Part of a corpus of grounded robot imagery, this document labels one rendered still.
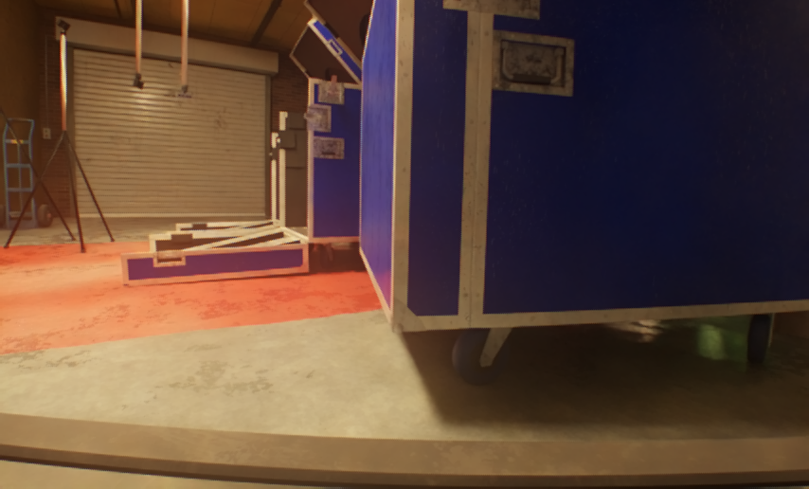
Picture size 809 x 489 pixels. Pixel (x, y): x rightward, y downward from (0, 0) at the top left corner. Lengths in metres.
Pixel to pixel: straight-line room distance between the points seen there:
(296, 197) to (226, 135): 5.17
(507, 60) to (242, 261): 1.53
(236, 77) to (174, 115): 1.27
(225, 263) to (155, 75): 6.32
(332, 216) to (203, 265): 0.64
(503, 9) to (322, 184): 1.43
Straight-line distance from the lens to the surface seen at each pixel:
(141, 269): 2.00
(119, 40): 7.97
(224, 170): 7.88
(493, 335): 0.87
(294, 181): 2.87
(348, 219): 2.06
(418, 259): 0.68
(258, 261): 1.99
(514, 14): 0.79
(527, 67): 0.79
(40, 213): 5.77
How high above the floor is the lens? 0.39
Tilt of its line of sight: 5 degrees down
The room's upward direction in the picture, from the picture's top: 1 degrees clockwise
